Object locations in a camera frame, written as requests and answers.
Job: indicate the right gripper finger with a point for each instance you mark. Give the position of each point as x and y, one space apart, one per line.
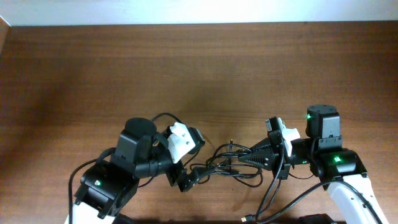
262 146
259 159

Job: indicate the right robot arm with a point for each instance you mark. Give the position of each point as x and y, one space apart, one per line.
340 170

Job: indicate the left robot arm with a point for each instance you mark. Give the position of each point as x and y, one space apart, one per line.
141 152

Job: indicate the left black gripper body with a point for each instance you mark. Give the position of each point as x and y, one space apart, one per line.
175 175

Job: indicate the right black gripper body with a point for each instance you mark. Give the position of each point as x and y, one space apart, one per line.
278 154

